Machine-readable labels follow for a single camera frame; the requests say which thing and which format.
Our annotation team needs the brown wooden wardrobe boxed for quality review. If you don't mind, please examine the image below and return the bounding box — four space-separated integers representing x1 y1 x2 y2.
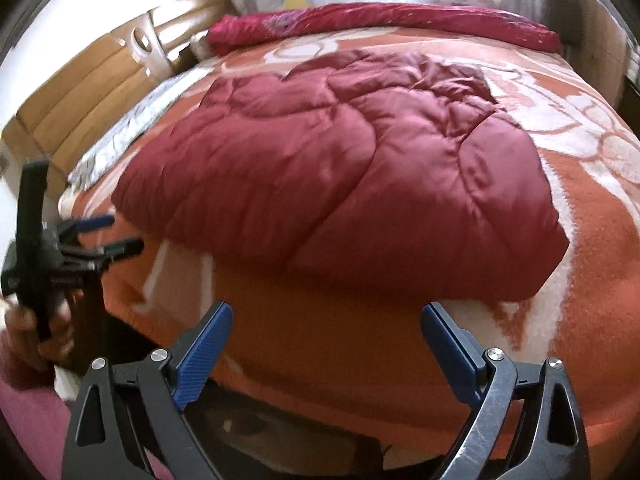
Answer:
518 0 639 132

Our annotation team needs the dark red quilted jacket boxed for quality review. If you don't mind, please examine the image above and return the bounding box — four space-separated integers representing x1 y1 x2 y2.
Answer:
112 50 568 301

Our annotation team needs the pink sleeve forearm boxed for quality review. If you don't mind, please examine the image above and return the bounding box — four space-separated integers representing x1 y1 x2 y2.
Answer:
0 328 172 480

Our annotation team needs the tan wooden headboard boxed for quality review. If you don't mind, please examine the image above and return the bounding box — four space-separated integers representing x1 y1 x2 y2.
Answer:
2 0 238 177

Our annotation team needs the grey striped pillow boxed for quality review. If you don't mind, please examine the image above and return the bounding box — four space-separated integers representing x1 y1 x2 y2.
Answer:
67 63 215 192

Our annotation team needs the crimson rolled duvet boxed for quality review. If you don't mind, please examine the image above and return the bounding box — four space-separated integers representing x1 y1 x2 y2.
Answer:
206 2 562 55

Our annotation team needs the orange white floral blanket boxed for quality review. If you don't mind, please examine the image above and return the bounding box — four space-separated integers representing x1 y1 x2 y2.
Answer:
58 27 640 476

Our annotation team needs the person's left hand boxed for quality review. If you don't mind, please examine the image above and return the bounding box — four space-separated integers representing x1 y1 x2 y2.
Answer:
1 295 75 372

